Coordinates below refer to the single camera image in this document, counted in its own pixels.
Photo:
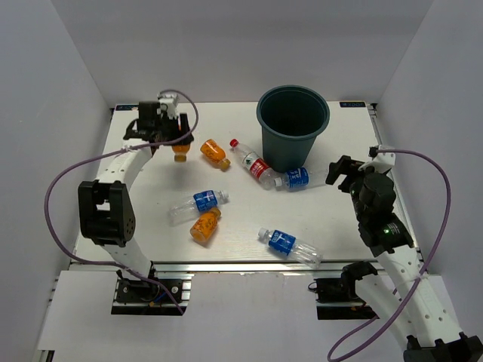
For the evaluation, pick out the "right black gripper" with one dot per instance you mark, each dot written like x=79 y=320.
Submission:
x=345 y=166

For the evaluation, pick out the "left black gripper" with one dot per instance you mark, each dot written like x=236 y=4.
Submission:
x=184 y=121

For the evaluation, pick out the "orange juice bottle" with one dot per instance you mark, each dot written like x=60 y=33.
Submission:
x=215 y=155
x=181 y=151
x=205 y=226

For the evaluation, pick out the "blue label bottle front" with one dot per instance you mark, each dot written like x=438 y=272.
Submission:
x=290 y=247

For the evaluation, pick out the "blue label bottle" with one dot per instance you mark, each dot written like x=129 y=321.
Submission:
x=195 y=205
x=301 y=178
x=290 y=247

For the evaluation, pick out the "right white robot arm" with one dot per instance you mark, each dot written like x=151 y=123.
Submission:
x=411 y=310

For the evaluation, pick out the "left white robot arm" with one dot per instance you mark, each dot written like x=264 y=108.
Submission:
x=105 y=209

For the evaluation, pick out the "blue label bottle by bin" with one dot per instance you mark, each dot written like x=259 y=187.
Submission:
x=301 y=178

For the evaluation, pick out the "dark green plastic bin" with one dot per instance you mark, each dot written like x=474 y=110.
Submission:
x=291 y=118

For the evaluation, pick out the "right black logo sticker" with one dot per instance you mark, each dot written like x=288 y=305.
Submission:
x=352 y=104

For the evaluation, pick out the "black logo sticker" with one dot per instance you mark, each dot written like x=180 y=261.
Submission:
x=352 y=104
x=126 y=107

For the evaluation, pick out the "left black logo sticker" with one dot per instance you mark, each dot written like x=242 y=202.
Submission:
x=126 y=107

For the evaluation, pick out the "red label water bottle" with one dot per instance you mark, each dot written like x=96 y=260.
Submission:
x=254 y=164

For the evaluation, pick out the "blue label bottle centre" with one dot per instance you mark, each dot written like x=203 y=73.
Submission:
x=195 y=205

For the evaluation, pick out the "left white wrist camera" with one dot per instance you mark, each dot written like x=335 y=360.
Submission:
x=168 y=103

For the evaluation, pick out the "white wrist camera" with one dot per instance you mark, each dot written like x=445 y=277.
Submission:
x=382 y=160
x=168 y=103

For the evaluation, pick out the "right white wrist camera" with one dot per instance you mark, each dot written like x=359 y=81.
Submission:
x=382 y=160

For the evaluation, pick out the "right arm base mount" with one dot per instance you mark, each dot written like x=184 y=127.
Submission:
x=336 y=298

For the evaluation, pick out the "aluminium table frame rail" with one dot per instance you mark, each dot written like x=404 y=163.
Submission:
x=196 y=267

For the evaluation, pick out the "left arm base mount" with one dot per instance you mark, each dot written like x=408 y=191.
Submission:
x=140 y=298

